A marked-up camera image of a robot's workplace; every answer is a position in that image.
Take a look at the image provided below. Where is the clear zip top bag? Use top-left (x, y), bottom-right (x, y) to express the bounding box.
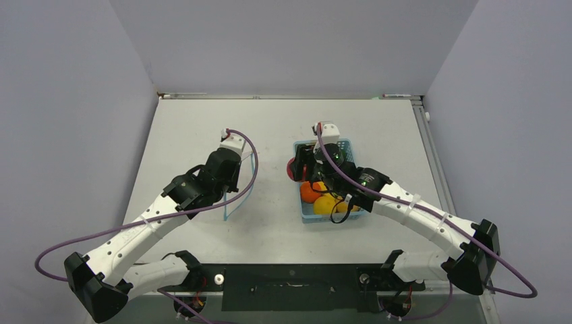
top-left (223, 150), bottom-right (258, 221)

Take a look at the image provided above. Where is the red apple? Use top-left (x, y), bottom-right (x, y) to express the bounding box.
top-left (287, 157), bottom-right (308, 183)

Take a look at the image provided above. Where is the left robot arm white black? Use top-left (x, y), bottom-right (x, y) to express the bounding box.
top-left (64, 146), bottom-right (243, 323)

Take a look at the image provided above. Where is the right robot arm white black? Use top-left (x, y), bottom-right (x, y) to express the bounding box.
top-left (287, 144), bottom-right (500, 296)

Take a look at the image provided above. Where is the yellow orange fruit left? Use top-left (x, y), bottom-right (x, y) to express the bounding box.
top-left (313, 194), bottom-right (340, 215)

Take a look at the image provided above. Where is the yellow orange fruit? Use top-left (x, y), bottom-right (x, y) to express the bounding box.
top-left (335, 201), bottom-right (360, 213)
top-left (313, 194), bottom-right (340, 215)

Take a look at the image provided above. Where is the yellow orange fruit bottom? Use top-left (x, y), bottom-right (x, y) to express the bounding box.
top-left (335, 201), bottom-right (360, 213)

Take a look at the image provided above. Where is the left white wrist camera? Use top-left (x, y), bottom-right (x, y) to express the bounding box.
top-left (219, 128), bottom-right (246, 156)

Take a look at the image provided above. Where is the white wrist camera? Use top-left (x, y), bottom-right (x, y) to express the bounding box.
top-left (312, 121), bottom-right (340, 144)
top-left (219, 128), bottom-right (246, 156)

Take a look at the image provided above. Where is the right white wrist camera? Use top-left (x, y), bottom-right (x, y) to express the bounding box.
top-left (312, 121), bottom-right (340, 144)

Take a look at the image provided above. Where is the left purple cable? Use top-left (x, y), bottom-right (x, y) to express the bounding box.
top-left (34, 128), bottom-right (259, 284)

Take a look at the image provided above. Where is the purple cable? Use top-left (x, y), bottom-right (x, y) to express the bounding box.
top-left (34, 128), bottom-right (259, 284)
top-left (315, 125), bottom-right (538, 299)

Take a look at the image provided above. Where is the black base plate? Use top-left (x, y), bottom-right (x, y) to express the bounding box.
top-left (169, 263), bottom-right (426, 313)

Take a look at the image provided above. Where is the aluminium rail frame right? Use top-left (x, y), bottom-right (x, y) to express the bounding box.
top-left (411, 96), bottom-right (497, 296)

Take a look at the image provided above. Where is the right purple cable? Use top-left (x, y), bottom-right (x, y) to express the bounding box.
top-left (315, 125), bottom-right (538, 299)

